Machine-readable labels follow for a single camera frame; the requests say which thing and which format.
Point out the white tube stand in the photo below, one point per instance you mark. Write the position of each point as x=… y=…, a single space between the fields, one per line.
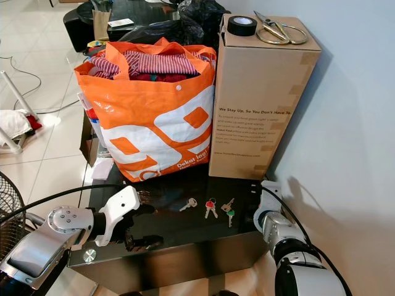
x=15 y=92

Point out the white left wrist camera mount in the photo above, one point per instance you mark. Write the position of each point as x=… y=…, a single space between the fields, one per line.
x=122 y=203

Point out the red capped key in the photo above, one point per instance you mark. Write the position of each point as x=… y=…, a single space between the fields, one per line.
x=210 y=204

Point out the white paper card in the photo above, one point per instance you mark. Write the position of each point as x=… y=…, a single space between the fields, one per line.
x=101 y=169

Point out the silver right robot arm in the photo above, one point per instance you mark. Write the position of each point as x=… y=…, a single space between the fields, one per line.
x=278 y=231

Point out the green capped key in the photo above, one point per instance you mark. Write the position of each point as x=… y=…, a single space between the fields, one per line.
x=230 y=214

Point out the dark background table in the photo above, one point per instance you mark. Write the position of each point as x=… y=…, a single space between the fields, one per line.
x=148 y=11

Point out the round silver table bolt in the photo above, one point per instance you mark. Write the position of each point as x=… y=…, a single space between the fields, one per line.
x=89 y=254

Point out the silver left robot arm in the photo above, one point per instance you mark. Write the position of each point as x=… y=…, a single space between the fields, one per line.
x=37 y=253

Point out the metal grille fan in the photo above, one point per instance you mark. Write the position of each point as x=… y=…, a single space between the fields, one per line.
x=9 y=203

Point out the white crumpled cloth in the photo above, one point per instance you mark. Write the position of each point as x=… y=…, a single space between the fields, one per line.
x=12 y=122

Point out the red white striped clothes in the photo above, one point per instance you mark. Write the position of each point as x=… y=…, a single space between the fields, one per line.
x=160 y=63

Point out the black plastic garbage bag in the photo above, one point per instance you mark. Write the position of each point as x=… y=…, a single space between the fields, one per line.
x=200 y=18

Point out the small open cardboard box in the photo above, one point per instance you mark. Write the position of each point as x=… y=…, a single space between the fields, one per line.
x=87 y=145

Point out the orange white shopping bag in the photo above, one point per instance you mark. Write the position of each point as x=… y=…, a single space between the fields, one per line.
x=148 y=129

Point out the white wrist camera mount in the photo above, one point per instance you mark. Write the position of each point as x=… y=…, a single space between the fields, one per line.
x=122 y=203
x=270 y=192

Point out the plain silver key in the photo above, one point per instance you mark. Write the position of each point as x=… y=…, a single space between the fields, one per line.
x=190 y=202

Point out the white paper sheet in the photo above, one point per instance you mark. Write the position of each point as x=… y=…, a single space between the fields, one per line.
x=121 y=23

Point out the black tape roll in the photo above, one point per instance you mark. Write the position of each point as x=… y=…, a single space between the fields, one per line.
x=241 y=28

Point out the black glass table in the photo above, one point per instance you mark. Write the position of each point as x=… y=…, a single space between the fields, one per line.
x=191 y=246

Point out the brown paper bag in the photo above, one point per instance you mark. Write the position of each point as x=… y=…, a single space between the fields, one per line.
x=101 y=26

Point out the tall brown cardboard box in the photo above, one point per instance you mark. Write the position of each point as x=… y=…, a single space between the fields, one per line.
x=253 y=92

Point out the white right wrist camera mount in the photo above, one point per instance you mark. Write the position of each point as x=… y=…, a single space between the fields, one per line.
x=270 y=192

